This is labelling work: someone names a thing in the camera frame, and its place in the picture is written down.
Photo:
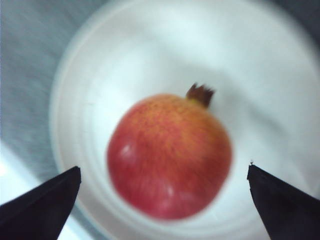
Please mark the red pomegranate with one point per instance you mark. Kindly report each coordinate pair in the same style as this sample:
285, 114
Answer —
168, 155

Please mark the white plate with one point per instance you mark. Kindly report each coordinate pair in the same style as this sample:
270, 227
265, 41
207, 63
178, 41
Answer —
263, 66

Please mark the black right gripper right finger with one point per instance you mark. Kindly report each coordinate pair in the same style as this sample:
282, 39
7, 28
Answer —
288, 214

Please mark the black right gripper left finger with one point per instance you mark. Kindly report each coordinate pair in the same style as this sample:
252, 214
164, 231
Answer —
41, 213

